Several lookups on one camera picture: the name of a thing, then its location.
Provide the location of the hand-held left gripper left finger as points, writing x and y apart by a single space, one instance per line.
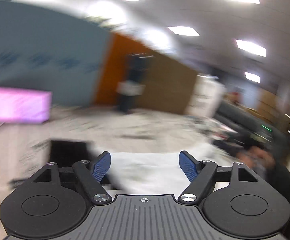
102 167

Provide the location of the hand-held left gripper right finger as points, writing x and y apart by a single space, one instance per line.
187 167

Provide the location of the white cloth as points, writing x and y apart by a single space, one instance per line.
147 166

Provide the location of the person's right hand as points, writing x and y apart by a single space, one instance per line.
258 156

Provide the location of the dark grey sofa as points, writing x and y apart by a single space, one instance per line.
242 120

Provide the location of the dark cloth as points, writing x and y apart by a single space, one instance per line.
68 152

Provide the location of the patterned grey table cover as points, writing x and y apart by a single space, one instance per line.
105 127

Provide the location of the white standing board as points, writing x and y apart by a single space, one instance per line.
204 95

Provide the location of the pink lit screen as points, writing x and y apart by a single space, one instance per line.
17 105

